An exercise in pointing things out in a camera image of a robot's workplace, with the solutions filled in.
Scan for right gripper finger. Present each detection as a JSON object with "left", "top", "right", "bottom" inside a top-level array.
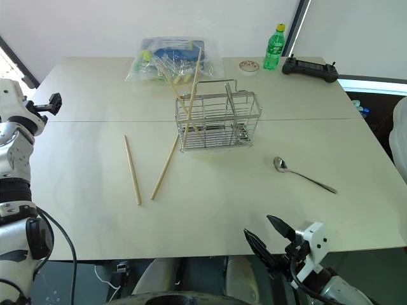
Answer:
[
  {"left": 266, "top": 215, "right": 297, "bottom": 241},
  {"left": 243, "top": 228, "right": 286, "bottom": 281}
]

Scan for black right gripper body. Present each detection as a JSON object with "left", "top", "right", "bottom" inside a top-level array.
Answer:
[{"left": 279, "top": 235, "right": 312, "bottom": 283}]

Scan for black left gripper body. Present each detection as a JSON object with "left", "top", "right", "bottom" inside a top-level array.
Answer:
[{"left": 32, "top": 92, "right": 62, "bottom": 116}]

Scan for white rounded leg shape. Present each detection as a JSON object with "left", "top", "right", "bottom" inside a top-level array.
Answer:
[
  {"left": 131, "top": 257, "right": 183, "bottom": 296},
  {"left": 224, "top": 256, "right": 259, "bottom": 305}
]

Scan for steel spoon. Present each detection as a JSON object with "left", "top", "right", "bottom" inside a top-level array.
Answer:
[{"left": 273, "top": 156, "right": 338, "bottom": 194}]

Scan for wooden chopstick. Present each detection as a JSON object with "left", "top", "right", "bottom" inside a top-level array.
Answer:
[
  {"left": 182, "top": 46, "right": 204, "bottom": 142},
  {"left": 150, "top": 135, "right": 180, "bottom": 201},
  {"left": 158, "top": 64, "right": 207, "bottom": 146},
  {"left": 123, "top": 134, "right": 142, "bottom": 206}
]

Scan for blue plastic item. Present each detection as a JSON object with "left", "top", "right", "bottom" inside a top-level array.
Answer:
[{"left": 153, "top": 47, "right": 200, "bottom": 63}]

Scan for steel cutlery piece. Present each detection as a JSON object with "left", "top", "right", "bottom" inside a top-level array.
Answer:
[{"left": 224, "top": 82, "right": 252, "bottom": 146}]

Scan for blue capped bottles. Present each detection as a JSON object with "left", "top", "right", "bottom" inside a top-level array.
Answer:
[{"left": 350, "top": 99, "right": 371, "bottom": 119}]

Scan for white rounded object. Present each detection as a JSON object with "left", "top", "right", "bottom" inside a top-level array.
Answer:
[{"left": 389, "top": 96, "right": 407, "bottom": 185}]

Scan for clear plastic bag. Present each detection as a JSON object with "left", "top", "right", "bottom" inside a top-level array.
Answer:
[{"left": 124, "top": 37, "right": 225, "bottom": 85}]

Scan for black handheld controller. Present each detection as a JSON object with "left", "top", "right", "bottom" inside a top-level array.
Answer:
[{"left": 281, "top": 54, "right": 340, "bottom": 85}]

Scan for white tape roll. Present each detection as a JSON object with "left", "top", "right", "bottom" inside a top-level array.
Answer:
[{"left": 238, "top": 60, "right": 261, "bottom": 77}]

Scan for green plastic bottle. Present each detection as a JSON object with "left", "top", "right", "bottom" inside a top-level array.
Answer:
[{"left": 263, "top": 23, "right": 286, "bottom": 72}]

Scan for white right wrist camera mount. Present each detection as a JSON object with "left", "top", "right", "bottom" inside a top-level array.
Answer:
[{"left": 294, "top": 220, "right": 329, "bottom": 282}]

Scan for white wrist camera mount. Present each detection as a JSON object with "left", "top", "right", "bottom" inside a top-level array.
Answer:
[
  {"left": 294, "top": 220, "right": 329, "bottom": 282},
  {"left": 0, "top": 78, "right": 48, "bottom": 134}
]

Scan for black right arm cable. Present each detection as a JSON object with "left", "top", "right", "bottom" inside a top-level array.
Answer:
[{"left": 287, "top": 252, "right": 324, "bottom": 297}]

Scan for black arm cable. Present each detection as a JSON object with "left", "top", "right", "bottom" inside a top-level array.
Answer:
[
  {"left": 287, "top": 252, "right": 324, "bottom": 297},
  {"left": 35, "top": 207, "right": 79, "bottom": 305}
]

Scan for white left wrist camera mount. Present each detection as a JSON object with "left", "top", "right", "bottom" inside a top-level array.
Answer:
[{"left": 0, "top": 78, "right": 48, "bottom": 134}]

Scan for dark window frame bar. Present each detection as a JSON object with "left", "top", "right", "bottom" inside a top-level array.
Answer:
[
  {"left": 282, "top": 0, "right": 313, "bottom": 58},
  {"left": 0, "top": 34, "right": 41, "bottom": 90}
]

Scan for metal wire cutlery basket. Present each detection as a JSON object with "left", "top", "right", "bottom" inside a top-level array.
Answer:
[{"left": 175, "top": 80, "right": 263, "bottom": 154}]

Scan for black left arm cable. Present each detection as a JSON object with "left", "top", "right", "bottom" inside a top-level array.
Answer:
[{"left": 35, "top": 207, "right": 79, "bottom": 305}]

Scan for thin white cable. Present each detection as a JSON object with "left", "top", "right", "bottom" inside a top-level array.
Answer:
[{"left": 93, "top": 264, "right": 122, "bottom": 290}]

